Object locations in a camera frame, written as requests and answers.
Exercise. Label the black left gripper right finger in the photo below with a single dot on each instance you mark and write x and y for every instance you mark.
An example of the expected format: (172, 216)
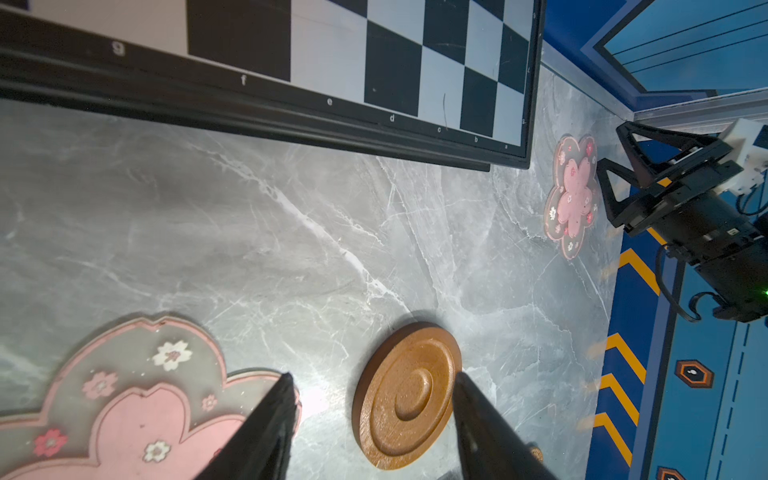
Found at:
(488, 447)

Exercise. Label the black white chessboard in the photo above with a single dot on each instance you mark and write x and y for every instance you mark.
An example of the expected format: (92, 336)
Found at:
(446, 82)

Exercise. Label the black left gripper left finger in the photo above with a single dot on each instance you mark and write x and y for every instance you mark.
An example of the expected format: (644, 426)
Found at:
(261, 447)

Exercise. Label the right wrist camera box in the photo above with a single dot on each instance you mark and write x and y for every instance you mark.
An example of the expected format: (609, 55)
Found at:
(748, 140)

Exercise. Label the pink flower coaster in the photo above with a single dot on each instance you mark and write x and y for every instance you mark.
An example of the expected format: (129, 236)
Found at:
(145, 399)
(572, 204)

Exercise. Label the aluminium right corner post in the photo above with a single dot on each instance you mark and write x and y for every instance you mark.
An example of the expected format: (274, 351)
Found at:
(710, 115)

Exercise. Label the brown wooden round coaster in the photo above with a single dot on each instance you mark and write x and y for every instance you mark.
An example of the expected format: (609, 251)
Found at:
(403, 399)

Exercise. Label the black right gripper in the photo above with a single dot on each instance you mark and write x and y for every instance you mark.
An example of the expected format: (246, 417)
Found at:
(702, 222)

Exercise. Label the tan rattan round coaster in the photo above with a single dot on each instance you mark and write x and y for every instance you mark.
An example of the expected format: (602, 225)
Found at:
(536, 452)

